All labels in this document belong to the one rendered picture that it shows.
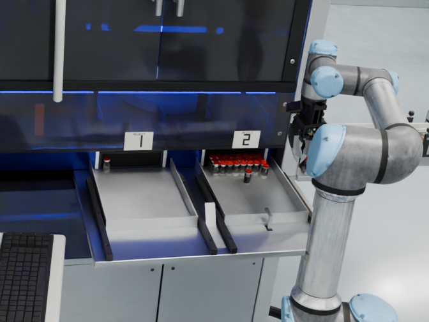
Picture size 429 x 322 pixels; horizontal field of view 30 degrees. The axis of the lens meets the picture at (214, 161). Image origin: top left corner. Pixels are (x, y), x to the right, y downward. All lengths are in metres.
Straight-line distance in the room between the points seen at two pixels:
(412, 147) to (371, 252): 2.29
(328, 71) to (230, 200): 0.61
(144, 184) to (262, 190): 0.37
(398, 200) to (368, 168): 2.82
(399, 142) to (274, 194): 0.87
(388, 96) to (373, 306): 0.49
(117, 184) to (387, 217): 2.15
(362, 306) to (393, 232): 2.33
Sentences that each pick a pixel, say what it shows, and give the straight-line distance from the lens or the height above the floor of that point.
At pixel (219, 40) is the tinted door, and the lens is 2.33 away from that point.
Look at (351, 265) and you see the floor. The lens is 3.85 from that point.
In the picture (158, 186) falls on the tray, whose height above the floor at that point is 0.88.
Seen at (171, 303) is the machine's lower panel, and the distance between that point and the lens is 2.78.
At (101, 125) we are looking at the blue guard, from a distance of 2.35.
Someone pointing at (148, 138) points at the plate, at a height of 1.03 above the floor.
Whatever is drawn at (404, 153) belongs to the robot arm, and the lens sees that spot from 1.69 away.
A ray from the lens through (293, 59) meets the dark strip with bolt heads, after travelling 2.43.
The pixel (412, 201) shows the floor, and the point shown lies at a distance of 4.51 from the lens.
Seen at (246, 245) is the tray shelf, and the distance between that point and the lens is 2.24.
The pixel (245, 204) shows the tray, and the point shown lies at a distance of 2.42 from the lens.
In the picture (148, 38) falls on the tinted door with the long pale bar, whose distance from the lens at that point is 2.28.
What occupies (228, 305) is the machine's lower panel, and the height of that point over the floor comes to 0.36.
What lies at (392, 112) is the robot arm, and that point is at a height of 1.41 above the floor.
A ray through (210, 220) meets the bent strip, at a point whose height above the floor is 0.90.
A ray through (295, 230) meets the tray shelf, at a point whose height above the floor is 0.88.
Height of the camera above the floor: 2.12
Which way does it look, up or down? 28 degrees down
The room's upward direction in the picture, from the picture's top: 8 degrees clockwise
